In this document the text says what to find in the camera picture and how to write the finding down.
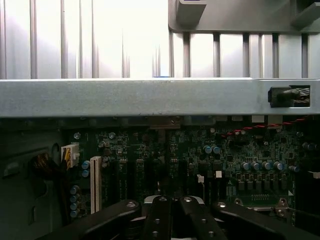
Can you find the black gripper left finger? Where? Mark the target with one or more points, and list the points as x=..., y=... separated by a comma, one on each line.
x=157, y=220

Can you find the white expansion slot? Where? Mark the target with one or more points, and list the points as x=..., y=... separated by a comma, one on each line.
x=95, y=185

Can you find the metal locking lever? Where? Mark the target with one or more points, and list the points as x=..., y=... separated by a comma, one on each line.
x=305, y=211

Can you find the grey parts rack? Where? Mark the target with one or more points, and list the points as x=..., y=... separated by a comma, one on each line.
x=237, y=15

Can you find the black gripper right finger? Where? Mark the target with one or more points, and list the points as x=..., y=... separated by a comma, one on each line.
x=197, y=220

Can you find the cpu socket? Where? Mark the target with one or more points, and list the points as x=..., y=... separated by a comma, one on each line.
x=260, y=202

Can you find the white power connector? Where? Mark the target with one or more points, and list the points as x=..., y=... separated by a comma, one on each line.
x=71, y=155

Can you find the green motherboard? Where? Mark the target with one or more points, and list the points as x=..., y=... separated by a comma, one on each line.
x=250, y=150

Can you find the open pc case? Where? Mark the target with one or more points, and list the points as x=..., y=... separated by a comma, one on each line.
x=125, y=97

